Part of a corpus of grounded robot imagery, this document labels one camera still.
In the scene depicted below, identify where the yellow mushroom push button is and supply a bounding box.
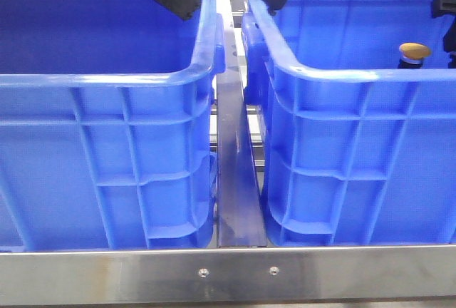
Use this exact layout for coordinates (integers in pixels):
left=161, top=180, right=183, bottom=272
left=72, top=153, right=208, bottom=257
left=398, top=42, right=432, bottom=69

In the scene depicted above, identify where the left blue plastic bin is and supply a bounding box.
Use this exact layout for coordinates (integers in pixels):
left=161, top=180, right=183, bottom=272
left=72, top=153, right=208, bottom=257
left=1, top=0, right=224, bottom=252

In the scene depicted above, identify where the blue plastic bin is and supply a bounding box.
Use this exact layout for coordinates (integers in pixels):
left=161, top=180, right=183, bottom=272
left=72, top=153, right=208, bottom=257
left=242, top=0, right=455, bottom=246
left=1, top=0, right=224, bottom=252

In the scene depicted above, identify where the right blue plastic bin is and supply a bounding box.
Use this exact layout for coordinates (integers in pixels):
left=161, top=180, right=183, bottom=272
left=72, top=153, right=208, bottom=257
left=242, top=0, right=455, bottom=246

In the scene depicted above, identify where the steel front frame rail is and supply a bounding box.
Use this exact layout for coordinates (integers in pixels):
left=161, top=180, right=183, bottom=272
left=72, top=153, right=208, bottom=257
left=1, top=245, right=455, bottom=306

